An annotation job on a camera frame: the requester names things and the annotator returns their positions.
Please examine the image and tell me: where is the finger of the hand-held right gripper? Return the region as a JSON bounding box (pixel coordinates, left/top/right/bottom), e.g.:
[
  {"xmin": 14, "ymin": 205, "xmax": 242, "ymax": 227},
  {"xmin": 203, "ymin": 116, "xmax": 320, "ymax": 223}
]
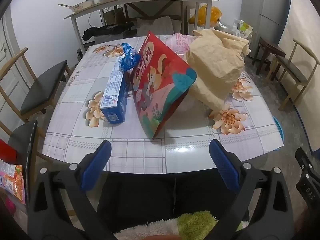
[{"xmin": 295, "ymin": 147, "xmax": 320, "ymax": 203}]

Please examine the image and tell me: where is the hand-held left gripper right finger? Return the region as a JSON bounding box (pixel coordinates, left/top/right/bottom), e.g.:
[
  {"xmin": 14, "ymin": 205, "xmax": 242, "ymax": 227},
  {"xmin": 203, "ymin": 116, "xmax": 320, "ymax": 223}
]
[{"xmin": 209, "ymin": 138, "xmax": 294, "ymax": 240}]

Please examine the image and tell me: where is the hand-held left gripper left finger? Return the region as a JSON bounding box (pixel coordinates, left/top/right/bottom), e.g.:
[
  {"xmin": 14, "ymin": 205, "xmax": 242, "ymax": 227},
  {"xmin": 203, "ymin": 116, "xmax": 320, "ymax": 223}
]
[{"xmin": 27, "ymin": 140, "xmax": 118, "ymax": 240}]

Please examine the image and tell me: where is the blue carton box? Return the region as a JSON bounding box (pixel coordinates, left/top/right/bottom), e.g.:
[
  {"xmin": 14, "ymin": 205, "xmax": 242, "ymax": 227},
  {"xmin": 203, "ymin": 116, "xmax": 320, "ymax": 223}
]
[{"xmin": 100, "ymin": 61, "xmax": 133, "ymax": 124}]

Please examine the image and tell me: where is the red printed snack bag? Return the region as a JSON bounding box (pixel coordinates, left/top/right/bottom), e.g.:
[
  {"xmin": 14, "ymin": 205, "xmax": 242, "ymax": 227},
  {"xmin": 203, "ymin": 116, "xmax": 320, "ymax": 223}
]
[{"xmin": 131, "ymin": 31, "xmax": 197, "ymax": 140}]

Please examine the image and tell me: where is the brown paper bag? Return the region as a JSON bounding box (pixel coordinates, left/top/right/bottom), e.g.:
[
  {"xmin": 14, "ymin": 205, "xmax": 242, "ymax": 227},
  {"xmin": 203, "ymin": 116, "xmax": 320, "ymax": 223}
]
[{"xmin": 186, "ymin": 29, "xmax": 251, "ymax": 113}]

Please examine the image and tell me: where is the blue plastic wrapper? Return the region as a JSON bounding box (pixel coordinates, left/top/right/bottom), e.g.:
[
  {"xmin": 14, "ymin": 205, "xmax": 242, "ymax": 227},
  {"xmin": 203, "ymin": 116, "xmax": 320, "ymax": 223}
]
[{"xmin": 118, "ymin": 42, "xmax": 141, "ymax": 72}]

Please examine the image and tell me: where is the floral tablecloth table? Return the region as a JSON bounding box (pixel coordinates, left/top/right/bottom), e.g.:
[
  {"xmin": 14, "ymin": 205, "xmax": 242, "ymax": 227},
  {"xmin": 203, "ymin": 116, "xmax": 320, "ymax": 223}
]
[{"xmin": 41, "ymin": 34, "xmax": 285, "ymax": 174}]

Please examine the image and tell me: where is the green white fluffy cloth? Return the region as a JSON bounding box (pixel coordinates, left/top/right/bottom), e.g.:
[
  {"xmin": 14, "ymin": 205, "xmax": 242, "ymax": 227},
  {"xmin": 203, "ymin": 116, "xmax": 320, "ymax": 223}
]
[{"xmin": 114, "ymin": 210, "xmax": 244, "ymax": 240}]

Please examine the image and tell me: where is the black chair backrest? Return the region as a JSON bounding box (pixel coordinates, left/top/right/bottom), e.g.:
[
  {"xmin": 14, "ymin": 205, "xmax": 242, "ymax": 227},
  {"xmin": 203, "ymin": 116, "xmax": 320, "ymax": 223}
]
[{"xmin": 7, "ymin": 120, "xmax": 38, "ymax": 170}]

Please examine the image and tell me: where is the orange snack packet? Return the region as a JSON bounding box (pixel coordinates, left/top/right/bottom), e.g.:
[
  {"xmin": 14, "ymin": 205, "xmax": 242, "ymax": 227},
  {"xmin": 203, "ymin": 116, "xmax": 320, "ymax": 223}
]
[{"xmin": 0, "ymin": 161, "xmax": 26, "ymax": 204}]

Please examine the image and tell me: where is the wooden chair black seat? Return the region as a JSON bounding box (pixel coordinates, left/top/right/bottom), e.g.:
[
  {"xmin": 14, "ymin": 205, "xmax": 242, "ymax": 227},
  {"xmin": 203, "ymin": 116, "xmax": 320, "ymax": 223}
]
[
  {"xmin": 271, "ymin": 39, "xmax": 320, "ymax": 112},
  {"xmin": 0, "ymin": 47, "xmax": 73, "ymax": 130}
]

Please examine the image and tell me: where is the dark wooden stool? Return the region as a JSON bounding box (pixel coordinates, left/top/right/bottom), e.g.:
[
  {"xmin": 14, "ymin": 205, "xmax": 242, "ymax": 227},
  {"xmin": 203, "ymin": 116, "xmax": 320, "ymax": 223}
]
[{"xmin": 251, "ymin": 36, "xmax": 286, "ymax": 75}]

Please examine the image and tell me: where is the white door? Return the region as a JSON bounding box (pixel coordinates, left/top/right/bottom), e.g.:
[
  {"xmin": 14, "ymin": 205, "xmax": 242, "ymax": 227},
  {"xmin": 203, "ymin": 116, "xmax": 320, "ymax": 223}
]
[{"xmin": 0, "ymin": 17, "xmax": 35, "ymax": 130}]

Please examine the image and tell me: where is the black clothing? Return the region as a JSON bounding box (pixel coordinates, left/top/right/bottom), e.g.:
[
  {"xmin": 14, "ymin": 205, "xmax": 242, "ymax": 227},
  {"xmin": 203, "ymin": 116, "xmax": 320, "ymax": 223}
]
[{"xmin": 82, "ymin": 24, "xmax": 135, "ymax": 42}]

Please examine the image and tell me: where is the white plastic bag green label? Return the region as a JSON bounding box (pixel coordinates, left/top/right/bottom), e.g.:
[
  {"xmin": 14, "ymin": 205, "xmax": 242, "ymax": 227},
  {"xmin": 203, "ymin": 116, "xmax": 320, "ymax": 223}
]
[{"xmin": 231, "ymin": 19, "xmax": 253, "ymax": 39}]

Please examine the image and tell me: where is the small brown cardboard box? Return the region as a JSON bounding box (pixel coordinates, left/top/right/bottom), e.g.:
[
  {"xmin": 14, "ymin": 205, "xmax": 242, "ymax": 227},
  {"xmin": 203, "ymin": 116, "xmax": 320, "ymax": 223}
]
[{"xmin": 103, "ymin": 9, "xmax": 125, "ymax": 26}]

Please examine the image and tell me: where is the white cushion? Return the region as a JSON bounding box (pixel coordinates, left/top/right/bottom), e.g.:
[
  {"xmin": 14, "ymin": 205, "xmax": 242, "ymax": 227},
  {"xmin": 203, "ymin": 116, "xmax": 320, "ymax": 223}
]
[{"xmin": 136, "ymin": 16, "xmax": 175, "ymax": 37}]

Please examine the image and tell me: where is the yellow plastic bag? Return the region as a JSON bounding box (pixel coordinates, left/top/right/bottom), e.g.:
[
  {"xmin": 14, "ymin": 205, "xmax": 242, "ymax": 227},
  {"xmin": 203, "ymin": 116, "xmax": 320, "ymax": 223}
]
[{"xmin": 189, "ymin": 4, "xmax": 222, "ymax": 27}]

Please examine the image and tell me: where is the floral ceramic dish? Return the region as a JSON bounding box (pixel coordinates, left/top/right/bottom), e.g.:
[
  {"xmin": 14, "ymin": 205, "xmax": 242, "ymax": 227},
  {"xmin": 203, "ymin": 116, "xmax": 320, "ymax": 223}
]
[{"xmin": 67, "ymin": 1, "xmax": 94, "ymax": 12}]

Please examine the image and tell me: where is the grey refrigerator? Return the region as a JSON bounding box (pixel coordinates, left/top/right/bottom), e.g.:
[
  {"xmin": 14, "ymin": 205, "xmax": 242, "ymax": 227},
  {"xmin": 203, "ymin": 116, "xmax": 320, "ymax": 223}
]
[{"xmin": 250, "ymin": 0, "xmax": 290, "ymax": 58}]

